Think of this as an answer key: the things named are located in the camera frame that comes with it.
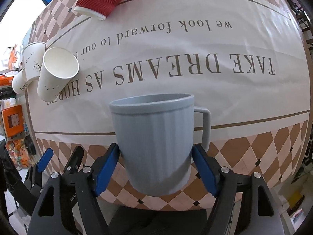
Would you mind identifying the white paper cup far left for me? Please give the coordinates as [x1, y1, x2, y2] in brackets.
[12, 69, 30, 94]

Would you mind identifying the grey plastic mug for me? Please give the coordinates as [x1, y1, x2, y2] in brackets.
[109, 93, 211, 197]

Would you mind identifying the white paper cup near mug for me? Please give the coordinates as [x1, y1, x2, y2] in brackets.
[37, 47, 80, 102]

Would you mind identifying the white paper cup middle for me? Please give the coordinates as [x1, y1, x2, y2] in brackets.
[23, 41, 46, 82]

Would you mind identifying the orange box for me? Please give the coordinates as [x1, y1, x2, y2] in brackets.
[2, 105, 24, 137]

